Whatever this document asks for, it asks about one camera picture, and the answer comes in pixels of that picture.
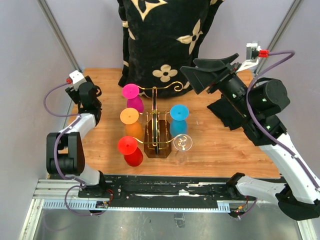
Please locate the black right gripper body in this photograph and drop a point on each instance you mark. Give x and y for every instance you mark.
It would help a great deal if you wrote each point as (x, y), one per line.
(230, 84)

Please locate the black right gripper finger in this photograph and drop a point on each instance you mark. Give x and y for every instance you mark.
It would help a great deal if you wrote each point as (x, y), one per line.
(199, 78)
(215, 65)

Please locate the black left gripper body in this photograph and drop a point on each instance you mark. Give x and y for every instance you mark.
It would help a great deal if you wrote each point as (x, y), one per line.
(74, 94)

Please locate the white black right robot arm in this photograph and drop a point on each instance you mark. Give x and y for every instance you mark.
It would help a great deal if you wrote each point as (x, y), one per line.
(258, 104)

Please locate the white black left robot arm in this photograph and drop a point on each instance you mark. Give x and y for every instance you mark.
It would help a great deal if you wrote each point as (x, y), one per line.
(64, 150)

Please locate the blue wine glass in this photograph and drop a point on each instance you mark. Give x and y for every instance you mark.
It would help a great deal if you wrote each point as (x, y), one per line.
(178, 125)

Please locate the magenta wine glass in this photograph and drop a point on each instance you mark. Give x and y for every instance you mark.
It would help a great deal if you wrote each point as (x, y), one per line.
(131, 93)

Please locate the orange wine glass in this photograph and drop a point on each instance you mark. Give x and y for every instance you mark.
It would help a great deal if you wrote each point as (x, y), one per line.
(132, 127)

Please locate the red wine glass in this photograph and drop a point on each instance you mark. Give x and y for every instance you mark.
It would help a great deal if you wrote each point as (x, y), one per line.
(128, 146)

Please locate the clear wine glass front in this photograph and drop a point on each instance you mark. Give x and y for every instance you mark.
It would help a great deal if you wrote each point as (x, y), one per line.
(182, 143)

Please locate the black folded cloth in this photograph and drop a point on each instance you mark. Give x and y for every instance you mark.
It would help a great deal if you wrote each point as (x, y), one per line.
(228, 115)

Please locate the black floral patterned pillow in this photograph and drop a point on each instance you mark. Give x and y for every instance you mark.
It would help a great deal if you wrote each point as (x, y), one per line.
(159, 37)

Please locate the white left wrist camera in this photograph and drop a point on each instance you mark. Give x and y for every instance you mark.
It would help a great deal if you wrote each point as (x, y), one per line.
(75, 78)

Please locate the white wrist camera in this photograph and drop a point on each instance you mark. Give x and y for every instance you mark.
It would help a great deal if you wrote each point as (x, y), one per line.
(75, 78)
(254, 53)

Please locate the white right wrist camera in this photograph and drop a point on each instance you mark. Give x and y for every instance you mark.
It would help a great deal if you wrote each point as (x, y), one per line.
(254, 53)

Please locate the left aluminium frame post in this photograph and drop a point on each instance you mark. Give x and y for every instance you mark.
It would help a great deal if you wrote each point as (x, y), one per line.
(58, 33)

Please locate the aluminium frame post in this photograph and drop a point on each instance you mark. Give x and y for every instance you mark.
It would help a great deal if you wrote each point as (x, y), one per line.
(58, 33)
(295, 5)

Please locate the gold wire wine glass rack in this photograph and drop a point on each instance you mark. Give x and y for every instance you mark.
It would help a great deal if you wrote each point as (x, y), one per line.
(157, 143)

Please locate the right aluminium frame post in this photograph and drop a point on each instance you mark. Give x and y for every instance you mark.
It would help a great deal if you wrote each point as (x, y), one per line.
(295, 5)

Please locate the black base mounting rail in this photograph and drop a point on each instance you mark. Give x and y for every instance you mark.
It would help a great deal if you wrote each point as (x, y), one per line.
(169, 192)

